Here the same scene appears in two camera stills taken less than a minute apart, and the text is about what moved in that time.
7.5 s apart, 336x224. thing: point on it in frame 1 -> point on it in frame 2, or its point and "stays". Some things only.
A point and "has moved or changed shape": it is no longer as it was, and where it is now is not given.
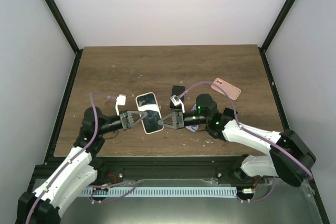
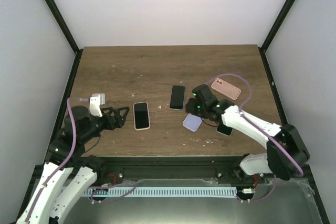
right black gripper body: (180, 121) -> (199, 112)
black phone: (177, 90) stays
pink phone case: (234, 92) stays
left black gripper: (126, 124) -> (112, 126)
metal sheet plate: (285, 204) stays
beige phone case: (147, 102) has moved or changed shape
